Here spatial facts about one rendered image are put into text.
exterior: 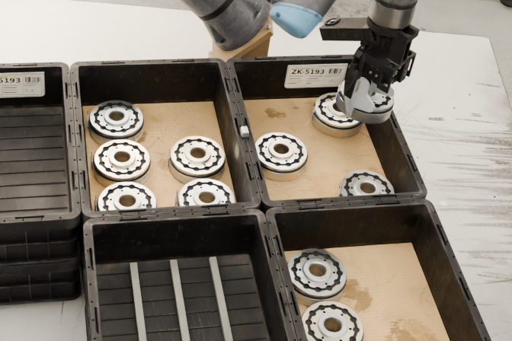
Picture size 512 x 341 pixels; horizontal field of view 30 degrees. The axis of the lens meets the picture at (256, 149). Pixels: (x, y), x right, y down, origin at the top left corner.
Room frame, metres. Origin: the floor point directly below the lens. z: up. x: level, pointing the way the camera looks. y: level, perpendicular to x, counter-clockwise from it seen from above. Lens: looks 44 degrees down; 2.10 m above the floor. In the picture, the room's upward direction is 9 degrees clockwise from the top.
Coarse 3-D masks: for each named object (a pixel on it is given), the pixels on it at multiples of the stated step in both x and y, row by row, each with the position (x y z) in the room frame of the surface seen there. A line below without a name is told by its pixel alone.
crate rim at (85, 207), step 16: (80, 64) 1.39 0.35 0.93; (96, 64) 1.39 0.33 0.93; (112, 64) 1.40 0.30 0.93; (128, 64) 1.41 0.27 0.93; (144, 64) 1.42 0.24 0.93; (160, 64) 1.43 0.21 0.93; (176, 64) 1.44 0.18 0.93; (192, 64) 1.45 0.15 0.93; (208, 64) 1.45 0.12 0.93; (224, 64) 1.46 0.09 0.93; (224, 80) 1.41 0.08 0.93; (80, 96) 1.30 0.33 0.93; (80, 112) 1.25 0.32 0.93; (80, 128) 1.23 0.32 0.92; (240, 128) 1.28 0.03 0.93; (80, 144) 1.17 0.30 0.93; (240, 144) 1.24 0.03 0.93; (80, 160) 1.14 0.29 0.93; (80, 176) 1.10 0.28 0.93; (80, 192) 1.06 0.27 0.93; (256, 192) 1.13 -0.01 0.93; (144, 208) 1.05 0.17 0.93; (160, 208) 1.06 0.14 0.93; (176, 208) 1.06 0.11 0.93; (192, 208) 1.07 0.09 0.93; (208, 208) 1.08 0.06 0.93; (224, 208) 1.08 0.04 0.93; (240, 208) 1.09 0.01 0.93; (256, 208) 1.10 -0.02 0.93
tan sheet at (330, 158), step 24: (264, 120) 1.43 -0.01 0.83; (288, 120) 1.44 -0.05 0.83; (312, 144) 1.38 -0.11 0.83; (336, 144) 1.39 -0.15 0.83; (360, 144) 1.40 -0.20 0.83; (312, 168) 1.31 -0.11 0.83; (336, 168) 1.32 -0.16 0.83; (360, 168) 1.33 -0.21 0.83; (288, 192) 1.24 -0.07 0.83; (312, 192) 1.25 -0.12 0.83; (336, 192) 1.26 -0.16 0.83
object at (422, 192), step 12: (228, 60) 1.47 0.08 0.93; (240, 60) 1.48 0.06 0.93; (252, 60) 1.48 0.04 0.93; (264, 60) 1.49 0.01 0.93; (276, 60) 1.50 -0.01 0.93; (288, 60) 1.50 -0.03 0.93; (300, 60) 1.51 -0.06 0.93; (312, 60) 1.52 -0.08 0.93; (324, 60) 1.52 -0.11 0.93; (336, 60) 1.53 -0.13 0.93; (348, 60) 1.54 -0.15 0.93; (228, 72) 1.44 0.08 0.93; (240, 96) 1.37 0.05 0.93; (240, 108) 1.34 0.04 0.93; (396, 120) 1.38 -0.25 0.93; (396, 132) 1.34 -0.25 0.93; (252, 144) 1.25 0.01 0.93; (252, 156) 1.21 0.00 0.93; (408, 156) 1.28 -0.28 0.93; (408, 168) 1.26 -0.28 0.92; (264, 180) 1.16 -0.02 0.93; (420, 180) 1.22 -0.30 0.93; (264, 192) 1.13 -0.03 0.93; (420, 192) 1.20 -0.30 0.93; (264, 204) 1.11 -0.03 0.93; (276, 204) 1.11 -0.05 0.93; (288, 204) 1.11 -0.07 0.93; (300, 204) 1.12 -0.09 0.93; (312, 204) 1.12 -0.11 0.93
